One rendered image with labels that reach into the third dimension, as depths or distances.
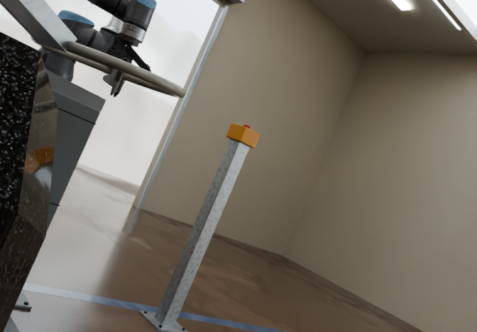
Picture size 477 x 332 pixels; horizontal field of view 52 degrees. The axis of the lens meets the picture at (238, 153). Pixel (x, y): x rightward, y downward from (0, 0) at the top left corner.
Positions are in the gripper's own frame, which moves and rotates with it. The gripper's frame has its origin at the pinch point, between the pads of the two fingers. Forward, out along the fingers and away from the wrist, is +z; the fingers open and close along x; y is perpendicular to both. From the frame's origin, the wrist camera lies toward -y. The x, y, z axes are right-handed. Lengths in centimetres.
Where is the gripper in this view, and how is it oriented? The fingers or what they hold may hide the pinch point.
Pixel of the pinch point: (116, 93)
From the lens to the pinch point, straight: 181.9
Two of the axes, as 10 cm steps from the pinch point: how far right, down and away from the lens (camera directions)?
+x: 0.4, 0.0, -10.0
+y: -9.4, -3.5, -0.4
